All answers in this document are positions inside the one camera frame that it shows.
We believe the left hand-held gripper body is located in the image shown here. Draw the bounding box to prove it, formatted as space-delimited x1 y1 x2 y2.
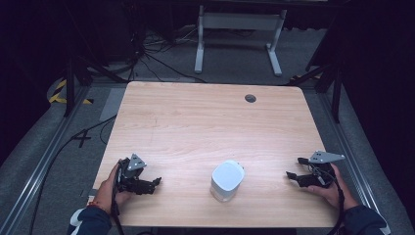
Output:
115 153 155 196

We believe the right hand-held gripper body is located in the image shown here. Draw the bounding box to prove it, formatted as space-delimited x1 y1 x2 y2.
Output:
304 150 346 189

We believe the white lidded container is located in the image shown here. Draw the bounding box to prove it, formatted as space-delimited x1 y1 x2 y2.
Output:
209 159 246 203

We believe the person's right hand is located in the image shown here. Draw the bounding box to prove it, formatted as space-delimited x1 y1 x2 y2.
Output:
308 163 360 211

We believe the person's left hand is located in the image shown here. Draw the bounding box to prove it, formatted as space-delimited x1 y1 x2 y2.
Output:
93 159 135 215

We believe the black metal stand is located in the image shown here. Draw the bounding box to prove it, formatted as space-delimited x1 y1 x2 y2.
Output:
287 38 345 124
63 38 129 118

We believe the right hand-held gripper cable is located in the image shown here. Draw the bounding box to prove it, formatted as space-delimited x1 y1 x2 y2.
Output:
307 164 347 235

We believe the grey metal floor rail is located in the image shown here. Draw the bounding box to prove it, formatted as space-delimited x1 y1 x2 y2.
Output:
0 85 93 235
316 91 394 235

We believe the black floor cable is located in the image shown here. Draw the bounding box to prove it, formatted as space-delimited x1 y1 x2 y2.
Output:
28 114 117 235

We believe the bundle of black floor cables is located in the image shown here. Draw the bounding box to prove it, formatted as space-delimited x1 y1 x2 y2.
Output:
128 28 208 84

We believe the white metal desk frame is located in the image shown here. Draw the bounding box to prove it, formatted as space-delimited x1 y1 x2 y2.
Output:
194 4 289 78

